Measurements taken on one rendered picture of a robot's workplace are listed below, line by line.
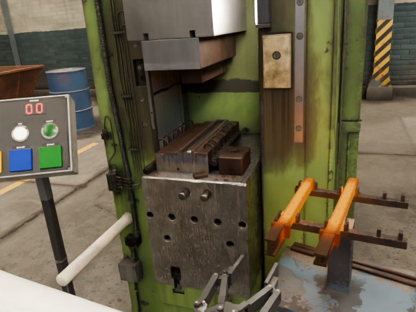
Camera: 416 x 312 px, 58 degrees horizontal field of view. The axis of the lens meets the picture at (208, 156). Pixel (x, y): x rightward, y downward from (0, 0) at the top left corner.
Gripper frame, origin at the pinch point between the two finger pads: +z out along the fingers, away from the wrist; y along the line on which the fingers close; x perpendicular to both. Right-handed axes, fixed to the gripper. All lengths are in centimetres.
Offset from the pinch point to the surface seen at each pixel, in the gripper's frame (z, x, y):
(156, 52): 42, 41, -48
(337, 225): 22.9, 1.0, 12.6
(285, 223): 18.5, 1.6, 1.1
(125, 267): 46, -52, -81
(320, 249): 11.0, 1.4, 11.1
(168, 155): 42, 6, -48
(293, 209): 27.4, 1.0, 0.7
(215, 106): 90, 13, -53
